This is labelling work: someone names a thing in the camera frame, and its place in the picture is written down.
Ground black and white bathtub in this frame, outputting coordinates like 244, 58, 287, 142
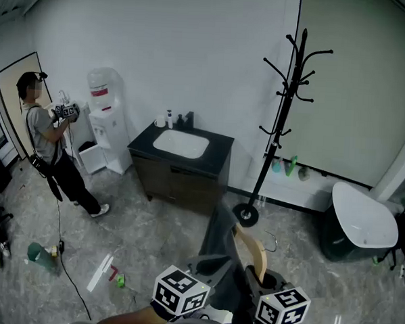
320, 180, 402, 267

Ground black cable with adapter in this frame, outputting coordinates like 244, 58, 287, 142
49, 197, 98, 322

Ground white sink basin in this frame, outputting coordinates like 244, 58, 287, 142
151, 128, 211, 160

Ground person's left forearm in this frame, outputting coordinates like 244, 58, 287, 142
98, 303, 168, 324

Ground wooden door panel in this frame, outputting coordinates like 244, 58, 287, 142
0, 50, 55, 163

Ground green bottle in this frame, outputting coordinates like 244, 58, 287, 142
285, 154, 298, 178

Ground white water dispenser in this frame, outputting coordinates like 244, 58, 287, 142
85, 99, 136, 176

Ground white bin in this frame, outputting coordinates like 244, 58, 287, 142
76, 140, 107, 176

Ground wooden clothes hanger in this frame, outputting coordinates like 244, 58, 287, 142
231, 223, 280, 285

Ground dark grey garment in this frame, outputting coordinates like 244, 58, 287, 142
195, 202, 265, 324

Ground dark wooden sink cabinet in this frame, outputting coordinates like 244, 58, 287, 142
124, 118, 236, 217

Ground white strip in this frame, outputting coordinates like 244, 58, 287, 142
86, 252, 114, 294

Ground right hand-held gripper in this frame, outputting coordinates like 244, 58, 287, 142
242, 264, 313, 324

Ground clear water jug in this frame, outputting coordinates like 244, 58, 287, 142
85, 66, 122, 112

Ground black coat rack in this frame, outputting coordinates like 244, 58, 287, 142
231, 24, 335, 232

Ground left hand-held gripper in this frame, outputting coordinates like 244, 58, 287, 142
151, 251, 235, 320

